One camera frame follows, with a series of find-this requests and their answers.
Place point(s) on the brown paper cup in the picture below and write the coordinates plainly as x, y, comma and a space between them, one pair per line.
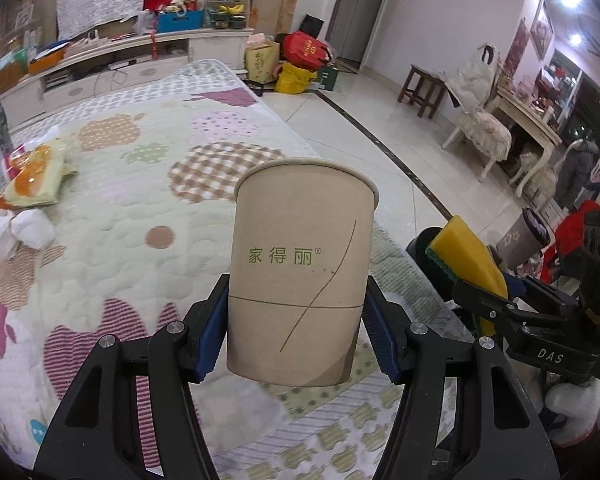
300, 270

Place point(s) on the white chair with floral cushion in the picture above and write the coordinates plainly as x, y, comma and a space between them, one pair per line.
480, 130

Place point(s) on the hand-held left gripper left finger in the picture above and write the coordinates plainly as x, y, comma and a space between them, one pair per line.
212, 330

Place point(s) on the grey coat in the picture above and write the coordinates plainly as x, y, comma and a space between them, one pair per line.
577, 170

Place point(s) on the red jacket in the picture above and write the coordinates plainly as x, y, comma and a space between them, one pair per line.
570, 232

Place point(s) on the white bag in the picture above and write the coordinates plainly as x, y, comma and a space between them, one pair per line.
477, 72

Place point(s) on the wooden stool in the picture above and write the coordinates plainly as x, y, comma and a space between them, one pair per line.
425, 87

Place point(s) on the yellow bag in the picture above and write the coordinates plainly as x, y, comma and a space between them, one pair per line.
292, 79

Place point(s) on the grey door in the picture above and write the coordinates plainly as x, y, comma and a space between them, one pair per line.
365, 5

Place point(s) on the blue box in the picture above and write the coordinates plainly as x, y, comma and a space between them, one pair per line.
180, 21

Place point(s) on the orange snack packet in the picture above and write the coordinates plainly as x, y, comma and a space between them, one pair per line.
32, 180

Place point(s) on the large framed painting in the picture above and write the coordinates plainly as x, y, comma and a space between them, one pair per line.
541, 27

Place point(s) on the white cabinet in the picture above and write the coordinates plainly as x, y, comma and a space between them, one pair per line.
130, 55

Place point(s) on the red bag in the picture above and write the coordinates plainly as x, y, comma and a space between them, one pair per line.
307, 47

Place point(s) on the green box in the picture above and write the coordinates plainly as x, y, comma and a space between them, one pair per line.
329, 79

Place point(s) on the orange tray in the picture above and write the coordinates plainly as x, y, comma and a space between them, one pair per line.
49, 59

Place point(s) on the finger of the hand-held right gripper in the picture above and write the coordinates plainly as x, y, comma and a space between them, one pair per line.
495, 310
422, 250

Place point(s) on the white dining table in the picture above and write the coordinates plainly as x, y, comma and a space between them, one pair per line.
530, 115

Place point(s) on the beige box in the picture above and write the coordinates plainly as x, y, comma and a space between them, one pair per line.
262, 59

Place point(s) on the printed blanket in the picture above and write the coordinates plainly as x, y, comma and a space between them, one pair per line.
130, 210

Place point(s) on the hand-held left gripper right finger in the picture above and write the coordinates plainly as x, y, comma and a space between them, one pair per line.
380, 340

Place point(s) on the small framed painting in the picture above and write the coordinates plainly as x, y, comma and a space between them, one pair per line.
519, 45

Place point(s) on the crumpled white tissue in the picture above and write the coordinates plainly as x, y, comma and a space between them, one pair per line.
22, 230

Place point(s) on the grey trash bin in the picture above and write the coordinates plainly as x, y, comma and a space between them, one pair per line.
517, 242

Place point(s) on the yellow sponge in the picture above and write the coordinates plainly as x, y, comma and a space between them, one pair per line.
467, 255

